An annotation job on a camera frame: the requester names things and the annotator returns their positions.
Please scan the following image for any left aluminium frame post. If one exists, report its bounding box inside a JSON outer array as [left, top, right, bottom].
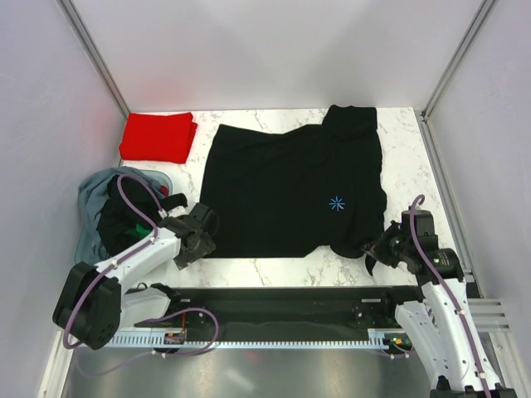
[[56, 0, 130, 118]]

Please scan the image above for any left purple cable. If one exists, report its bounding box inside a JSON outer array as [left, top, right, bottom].
[[61, 173, 221, 376]]

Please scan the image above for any black t shirt in basket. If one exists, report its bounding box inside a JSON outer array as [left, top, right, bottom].
[[96, 176, 162, 256]]

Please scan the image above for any purple cable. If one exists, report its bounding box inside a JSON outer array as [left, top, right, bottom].
[[61, 173, 221, 376], [385, 193, 494, 398]]

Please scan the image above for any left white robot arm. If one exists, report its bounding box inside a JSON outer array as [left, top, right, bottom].
[[52, 211, 219, 350]]

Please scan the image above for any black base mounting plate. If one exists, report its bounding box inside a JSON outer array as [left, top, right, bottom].
[[138, 286, 423, 341]]

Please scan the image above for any aluminium frame post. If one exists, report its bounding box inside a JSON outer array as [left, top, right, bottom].
[[56, 0, 130, 118], [420, 0, 498, 124]]

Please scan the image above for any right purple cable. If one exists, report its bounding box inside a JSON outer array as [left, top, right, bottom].
[[385, 193, 494, 398]]

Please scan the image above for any green garment in basket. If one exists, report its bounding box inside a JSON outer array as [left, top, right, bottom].
[[125, 223, 152, 240]]

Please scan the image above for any black t shirt with logo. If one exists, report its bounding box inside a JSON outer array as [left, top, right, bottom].
[[200, 105, 387, 259]]

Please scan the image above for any white slotted cable duct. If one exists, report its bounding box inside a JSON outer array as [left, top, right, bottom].
[[106, 328, 407, 350]]

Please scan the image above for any grey blue t shirt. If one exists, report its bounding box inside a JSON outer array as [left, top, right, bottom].
[[74, 166, 164, 266]]

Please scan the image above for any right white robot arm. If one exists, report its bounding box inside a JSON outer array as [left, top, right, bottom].
[[363, 211, 517, 397]]

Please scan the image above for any right aluminium frame post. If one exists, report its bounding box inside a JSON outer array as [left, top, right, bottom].
[[420, 0, 498, 124]]

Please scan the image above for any folded red t shirt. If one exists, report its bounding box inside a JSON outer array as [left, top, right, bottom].
[[119, 112, 197, 164]]

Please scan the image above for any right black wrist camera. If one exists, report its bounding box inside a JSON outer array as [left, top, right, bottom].
[[401, 210, 436, 239]]

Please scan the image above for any blue plastic laundry basket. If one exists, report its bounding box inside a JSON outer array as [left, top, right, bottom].
[[73, 167, 175, 270]]

